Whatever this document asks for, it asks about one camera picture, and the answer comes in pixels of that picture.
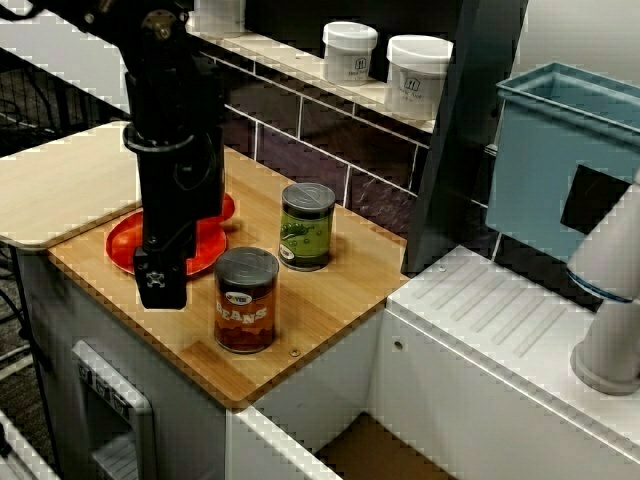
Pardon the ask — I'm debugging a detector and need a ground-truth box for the grey toy faucet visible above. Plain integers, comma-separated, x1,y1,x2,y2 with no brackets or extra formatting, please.
564,169,640,396

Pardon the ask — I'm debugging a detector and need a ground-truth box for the green peas toy can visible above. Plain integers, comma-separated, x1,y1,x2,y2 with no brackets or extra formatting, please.
277,182,337,272

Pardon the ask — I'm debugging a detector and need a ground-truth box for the white lidded jar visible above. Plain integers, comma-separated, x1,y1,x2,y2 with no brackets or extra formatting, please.
322,21,379,84
385,34,454,121

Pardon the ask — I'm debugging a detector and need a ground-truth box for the red toy sausage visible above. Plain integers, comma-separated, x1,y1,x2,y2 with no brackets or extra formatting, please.
110,192,236,254

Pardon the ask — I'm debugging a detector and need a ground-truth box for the red round plate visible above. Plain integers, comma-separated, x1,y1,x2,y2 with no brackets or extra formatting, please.
104,209,229,276

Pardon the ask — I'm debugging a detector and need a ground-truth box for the white toy sink unit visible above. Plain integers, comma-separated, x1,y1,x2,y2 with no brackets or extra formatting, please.
227,244,640,480

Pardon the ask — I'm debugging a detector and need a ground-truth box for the pale wooden cutting board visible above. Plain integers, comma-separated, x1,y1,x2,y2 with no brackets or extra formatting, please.
0,120,146,250

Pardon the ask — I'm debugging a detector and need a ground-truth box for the white toy kitchen cabinet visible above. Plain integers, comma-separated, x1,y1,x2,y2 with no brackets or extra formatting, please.
14,247,236,480

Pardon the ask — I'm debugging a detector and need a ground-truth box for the grey ice dispenser panel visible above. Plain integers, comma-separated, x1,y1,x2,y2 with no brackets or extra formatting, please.
71,339,156,480

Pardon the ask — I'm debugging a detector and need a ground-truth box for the blue plastic bin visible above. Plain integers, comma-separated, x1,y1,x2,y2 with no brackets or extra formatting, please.
485,61,640,264

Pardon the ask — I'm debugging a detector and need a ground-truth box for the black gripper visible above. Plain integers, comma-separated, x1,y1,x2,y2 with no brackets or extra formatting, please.
132,126,226,311

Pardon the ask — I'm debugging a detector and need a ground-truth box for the dark grey upright panel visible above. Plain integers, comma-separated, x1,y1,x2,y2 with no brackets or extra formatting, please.
402,0,530,279

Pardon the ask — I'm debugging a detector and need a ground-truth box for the orange beans toy can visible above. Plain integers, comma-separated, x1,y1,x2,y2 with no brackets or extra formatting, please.
213,246,280,355

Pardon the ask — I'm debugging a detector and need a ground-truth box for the aluminium frame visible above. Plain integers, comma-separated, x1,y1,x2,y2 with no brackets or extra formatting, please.
0,409,61,480

